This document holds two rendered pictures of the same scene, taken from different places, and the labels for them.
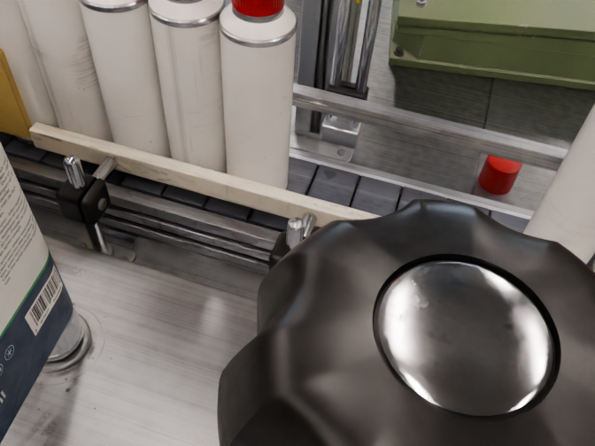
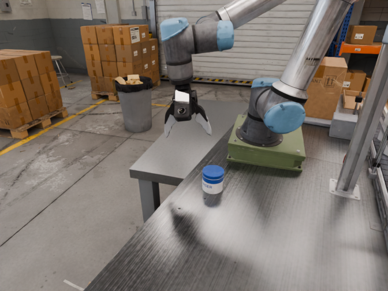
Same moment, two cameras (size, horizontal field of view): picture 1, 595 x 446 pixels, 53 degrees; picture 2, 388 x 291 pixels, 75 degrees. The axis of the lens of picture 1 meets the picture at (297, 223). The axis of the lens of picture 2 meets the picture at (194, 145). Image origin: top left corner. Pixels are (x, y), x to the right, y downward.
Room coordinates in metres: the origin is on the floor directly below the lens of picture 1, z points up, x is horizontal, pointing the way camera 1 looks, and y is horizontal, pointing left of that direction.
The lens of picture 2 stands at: (0.84, 0.75, 1.35)
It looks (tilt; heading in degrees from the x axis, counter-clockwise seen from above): 28 degrees down; 282
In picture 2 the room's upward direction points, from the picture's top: straight up
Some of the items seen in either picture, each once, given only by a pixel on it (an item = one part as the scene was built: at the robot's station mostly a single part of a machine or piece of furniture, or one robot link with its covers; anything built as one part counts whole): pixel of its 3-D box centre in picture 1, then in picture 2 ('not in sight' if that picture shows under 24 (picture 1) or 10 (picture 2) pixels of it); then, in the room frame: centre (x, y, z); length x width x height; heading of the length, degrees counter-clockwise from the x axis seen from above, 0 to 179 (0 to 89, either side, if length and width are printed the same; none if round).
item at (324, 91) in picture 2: not in sight; (314, 85); (0.47, -0.77, 0.99); 0.30 x 0.24 x 0.27; 77
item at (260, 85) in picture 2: not in sight; (267, 96); (0.77, -0.20, 1.07); 0.13 x 0.12 x 0.14; 107
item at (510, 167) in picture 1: (499, 171); not in sight; (0.43, -0.20, 0.85); 0.03 x 0.03 x 0.03
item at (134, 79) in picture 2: not in sight; (133, 88); (2.24, -2.13, 0.50); 0.42 x 0.41 x 0.28; 86
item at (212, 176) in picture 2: not in sight; (212, 179); (0.92, 0.07, 0.87); 0.07 x 0.07 x 0.07
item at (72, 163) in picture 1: (100, 196); not in sight; (0.32, 0.16, 0.89); 0.06 x 0.03 x 0.12; 166
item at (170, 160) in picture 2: not in sight; (258, 137); (0.76, -0.39, 0.81); 0.90 x 0.90 x 0.04; 86
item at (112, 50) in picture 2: not in sight; (125, 60); (3.03, -3.59, 0.57); 1.20 x 0.85 x 1.14; 88
